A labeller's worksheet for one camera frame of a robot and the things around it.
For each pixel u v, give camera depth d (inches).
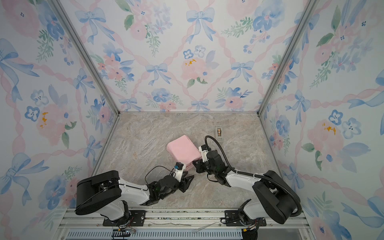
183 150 35.8
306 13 27.8
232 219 28.8
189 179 31.2
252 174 19.8
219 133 40.6
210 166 28.8
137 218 29.4
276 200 17.0
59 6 27.1
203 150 31.0
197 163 30.3
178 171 28.2
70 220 29.5
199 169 30.1
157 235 27.7
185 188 28.9
